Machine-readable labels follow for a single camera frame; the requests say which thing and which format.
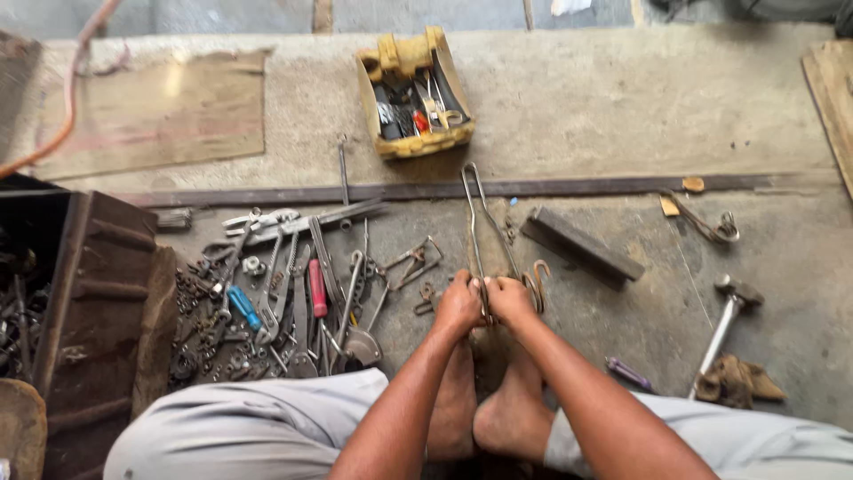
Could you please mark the person's legs and feet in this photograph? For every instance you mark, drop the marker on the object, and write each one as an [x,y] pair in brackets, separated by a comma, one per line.
[466,426]

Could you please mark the brown cardboard sheet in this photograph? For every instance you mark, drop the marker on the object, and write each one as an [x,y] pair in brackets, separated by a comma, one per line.
[156,113]

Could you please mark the yellow tool box with tools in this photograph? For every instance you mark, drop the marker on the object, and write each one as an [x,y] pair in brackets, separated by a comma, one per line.
[414,93]

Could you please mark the rusty metal tool chest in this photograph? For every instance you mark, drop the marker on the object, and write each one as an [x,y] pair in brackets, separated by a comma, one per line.
[80,320]

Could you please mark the long flat steel bar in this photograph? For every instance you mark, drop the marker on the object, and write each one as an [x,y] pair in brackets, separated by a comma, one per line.
[466,189]

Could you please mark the dark steel block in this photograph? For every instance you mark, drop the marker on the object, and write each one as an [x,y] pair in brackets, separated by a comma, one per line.
[581,247]

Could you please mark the person's right fingers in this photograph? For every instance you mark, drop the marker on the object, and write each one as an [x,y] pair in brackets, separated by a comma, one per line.
[493,293]

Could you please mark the rusty metal bracket frame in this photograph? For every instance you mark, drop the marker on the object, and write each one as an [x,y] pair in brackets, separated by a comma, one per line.
[413,261]

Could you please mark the grey pipe wrench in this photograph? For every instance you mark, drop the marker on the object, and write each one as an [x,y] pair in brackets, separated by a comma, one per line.
[260,220]

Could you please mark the rusty curved hook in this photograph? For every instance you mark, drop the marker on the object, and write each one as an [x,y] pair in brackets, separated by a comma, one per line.
[537,283]

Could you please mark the thin steel rod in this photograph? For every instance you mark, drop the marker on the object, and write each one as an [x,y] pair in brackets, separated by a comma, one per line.
[343,180]

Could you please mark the adjustable spanner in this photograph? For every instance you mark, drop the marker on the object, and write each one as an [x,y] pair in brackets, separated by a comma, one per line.
[272,293]

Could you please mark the wooden board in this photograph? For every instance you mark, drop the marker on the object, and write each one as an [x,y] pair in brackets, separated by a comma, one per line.
[833,106]

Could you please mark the bent steel rod loop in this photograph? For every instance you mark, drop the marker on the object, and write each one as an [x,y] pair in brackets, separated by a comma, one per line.
[481,226]

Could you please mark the steel hammer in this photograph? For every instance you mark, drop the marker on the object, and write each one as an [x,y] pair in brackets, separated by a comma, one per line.
[723,326]

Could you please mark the person's right hand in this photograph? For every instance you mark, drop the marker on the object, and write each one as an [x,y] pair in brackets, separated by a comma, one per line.
[509,300]

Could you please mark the heap of nuts and bolts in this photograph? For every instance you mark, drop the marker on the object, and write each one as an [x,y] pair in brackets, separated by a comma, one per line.
[206,326]

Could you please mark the small rusty clamp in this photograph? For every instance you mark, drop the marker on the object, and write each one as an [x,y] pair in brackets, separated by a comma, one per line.
[425,298]

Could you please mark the person's left hand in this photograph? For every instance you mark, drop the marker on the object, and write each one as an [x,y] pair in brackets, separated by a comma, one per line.
[458,303]

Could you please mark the brown dirty rag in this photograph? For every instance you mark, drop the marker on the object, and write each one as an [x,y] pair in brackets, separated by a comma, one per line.
[736,380]

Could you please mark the long flat file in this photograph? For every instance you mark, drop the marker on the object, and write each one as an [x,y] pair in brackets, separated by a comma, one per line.
[326,263]

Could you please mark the person's left fingers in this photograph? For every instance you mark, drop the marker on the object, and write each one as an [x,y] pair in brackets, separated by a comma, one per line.
[474,288]

